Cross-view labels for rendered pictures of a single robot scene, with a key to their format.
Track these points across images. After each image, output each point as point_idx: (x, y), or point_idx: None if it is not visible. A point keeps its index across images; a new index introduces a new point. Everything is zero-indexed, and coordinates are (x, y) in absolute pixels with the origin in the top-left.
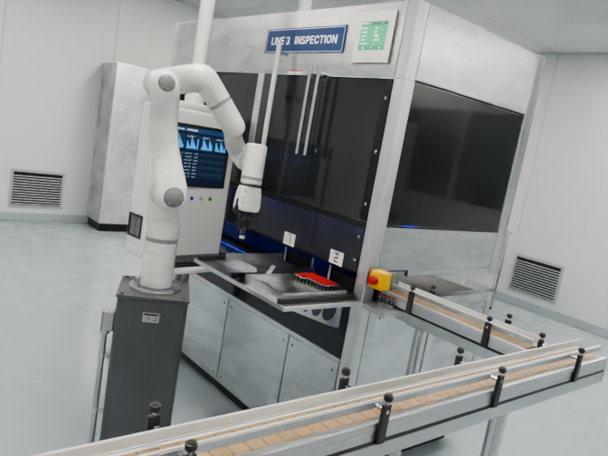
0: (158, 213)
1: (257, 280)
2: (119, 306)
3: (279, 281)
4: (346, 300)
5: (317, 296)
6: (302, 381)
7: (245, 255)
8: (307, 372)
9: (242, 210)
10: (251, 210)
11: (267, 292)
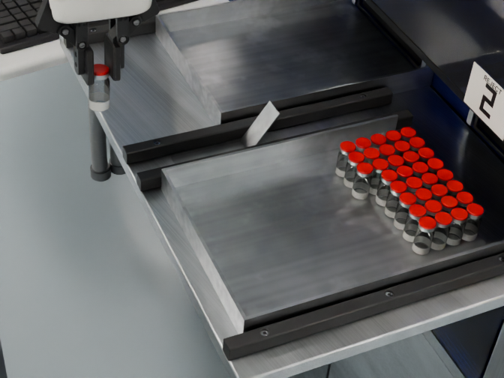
0: None
1: (187, 211)
2: None
3: (287, 167)
4: (499, 283)
5: (384, 294)
6: (382, 367)
7: (223, 10)
8: (392, 355)
9: (69, 22)
10: (115, 13)
11: (209, 275)
